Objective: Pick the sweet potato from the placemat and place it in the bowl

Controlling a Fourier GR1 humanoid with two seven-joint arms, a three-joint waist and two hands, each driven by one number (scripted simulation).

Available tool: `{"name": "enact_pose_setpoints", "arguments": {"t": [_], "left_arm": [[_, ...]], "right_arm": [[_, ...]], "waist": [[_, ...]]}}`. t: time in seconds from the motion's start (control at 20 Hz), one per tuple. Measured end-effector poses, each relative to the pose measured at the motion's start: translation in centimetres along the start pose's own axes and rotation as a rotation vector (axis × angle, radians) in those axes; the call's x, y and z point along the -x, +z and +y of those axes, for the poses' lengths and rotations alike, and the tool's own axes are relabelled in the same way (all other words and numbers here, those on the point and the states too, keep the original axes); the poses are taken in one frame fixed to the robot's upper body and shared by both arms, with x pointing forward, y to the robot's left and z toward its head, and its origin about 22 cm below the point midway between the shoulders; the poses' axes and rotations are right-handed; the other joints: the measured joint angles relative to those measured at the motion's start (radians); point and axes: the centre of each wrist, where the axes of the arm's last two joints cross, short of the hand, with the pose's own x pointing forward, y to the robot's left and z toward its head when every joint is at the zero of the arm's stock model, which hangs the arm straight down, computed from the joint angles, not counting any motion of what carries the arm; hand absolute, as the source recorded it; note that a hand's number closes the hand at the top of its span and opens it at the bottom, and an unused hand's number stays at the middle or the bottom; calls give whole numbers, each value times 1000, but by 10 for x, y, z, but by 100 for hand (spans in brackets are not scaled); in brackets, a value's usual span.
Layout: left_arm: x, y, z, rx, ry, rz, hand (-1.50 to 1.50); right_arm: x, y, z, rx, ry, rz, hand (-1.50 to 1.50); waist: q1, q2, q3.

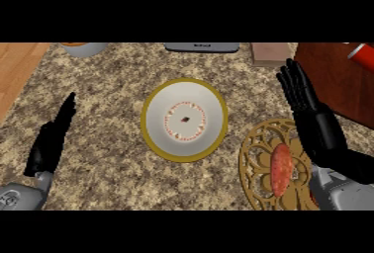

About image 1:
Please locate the grey cup with orange content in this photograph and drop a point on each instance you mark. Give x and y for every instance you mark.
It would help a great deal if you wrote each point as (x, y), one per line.
(83, 48)

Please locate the gold openwork placemat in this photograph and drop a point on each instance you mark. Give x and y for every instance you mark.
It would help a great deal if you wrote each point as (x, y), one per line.
(263, 171)

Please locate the red can with white rim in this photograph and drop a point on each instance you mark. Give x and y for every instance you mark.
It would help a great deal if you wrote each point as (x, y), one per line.
(362, 56)

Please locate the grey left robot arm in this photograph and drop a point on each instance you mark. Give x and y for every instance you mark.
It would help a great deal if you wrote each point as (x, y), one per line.
(25, 194)

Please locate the pale pink block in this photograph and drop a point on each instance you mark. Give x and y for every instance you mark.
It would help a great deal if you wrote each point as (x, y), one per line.
(271, 54)

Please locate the white bowl with yellow rim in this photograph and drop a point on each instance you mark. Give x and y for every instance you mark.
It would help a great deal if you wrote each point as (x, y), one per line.
(185, 120)

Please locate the grey flat appliance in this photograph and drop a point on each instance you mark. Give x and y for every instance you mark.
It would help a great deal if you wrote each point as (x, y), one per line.
(201, 47)

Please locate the dark brown wooden board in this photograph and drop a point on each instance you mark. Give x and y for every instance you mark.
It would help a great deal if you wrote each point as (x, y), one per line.
(340, 79)

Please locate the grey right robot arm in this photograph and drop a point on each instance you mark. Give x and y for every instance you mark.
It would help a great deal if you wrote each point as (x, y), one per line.
(340, 192)

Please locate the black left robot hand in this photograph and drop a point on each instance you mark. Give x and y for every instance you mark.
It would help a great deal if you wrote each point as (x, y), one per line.
(50, 138)

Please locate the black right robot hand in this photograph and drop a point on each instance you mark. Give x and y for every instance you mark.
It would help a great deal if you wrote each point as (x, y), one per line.
(318, 131)

